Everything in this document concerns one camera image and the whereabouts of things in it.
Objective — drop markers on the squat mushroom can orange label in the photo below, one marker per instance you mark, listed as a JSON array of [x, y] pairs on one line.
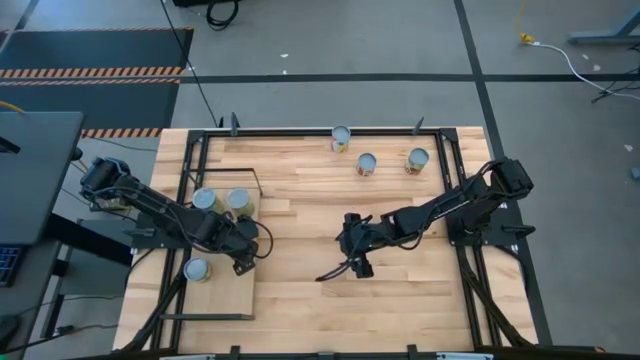
[[196, 269]]

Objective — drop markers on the grey table leg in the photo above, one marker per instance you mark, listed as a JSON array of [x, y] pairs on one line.
[[605, 35]]

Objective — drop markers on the black aluminium table frame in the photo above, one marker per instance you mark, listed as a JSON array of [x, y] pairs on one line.
[[320, 133]]

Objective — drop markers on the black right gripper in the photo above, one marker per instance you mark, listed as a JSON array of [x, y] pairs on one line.
[[357, 237]]

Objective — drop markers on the pineapple print tin can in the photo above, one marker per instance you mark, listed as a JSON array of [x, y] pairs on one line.
[[341, 134]]

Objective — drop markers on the green label oranges can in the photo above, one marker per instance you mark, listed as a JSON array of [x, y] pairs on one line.
[[239, 198]]

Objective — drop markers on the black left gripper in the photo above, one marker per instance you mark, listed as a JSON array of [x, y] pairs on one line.
[[237, 237]]

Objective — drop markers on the dark grey desk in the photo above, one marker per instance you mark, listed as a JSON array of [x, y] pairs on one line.
[[35, 175]]

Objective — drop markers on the white red tomatoes can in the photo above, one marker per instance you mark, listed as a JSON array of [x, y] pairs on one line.
[[366, 162]]

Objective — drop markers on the black keyboard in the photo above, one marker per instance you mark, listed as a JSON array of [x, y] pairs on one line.
[[9, 265]]

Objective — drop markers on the red swirl print can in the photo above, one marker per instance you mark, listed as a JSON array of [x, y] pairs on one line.
[[418, 158]]

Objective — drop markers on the black hazard stripe floor mat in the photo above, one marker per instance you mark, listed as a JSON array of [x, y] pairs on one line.
[[95, 100]]

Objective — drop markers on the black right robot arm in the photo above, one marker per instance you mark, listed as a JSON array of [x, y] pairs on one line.
[[450, 205]]

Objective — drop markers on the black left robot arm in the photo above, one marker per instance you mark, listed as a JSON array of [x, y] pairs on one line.
[[150, 200]]

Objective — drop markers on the blue label tin can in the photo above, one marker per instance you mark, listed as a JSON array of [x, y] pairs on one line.
[[205, 198]]

